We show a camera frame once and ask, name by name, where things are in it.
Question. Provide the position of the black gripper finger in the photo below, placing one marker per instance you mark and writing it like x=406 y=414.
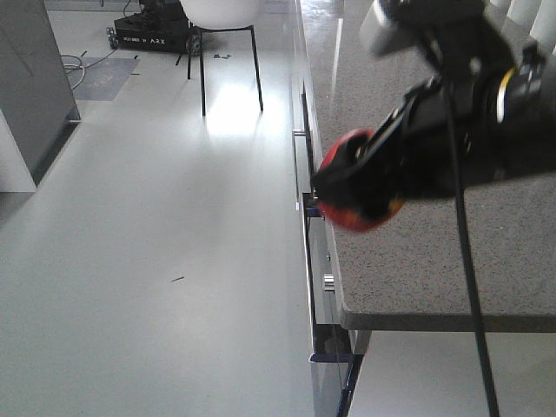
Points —
x=361 y=179

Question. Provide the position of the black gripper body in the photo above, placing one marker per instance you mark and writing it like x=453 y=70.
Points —
x=439 y=141

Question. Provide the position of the red yellow apple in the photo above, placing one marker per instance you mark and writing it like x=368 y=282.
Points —
x=345 y=202

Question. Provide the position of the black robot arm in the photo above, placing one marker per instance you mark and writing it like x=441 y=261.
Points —
x=461 y=45

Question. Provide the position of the grey counter drawer unit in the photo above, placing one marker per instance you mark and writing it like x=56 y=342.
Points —
x=336 y=354

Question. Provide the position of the white chair black legs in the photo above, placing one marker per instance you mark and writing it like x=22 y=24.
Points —
x=221 y=16

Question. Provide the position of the grey cabinet block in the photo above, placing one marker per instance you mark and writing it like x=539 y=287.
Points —
x=38 y=108

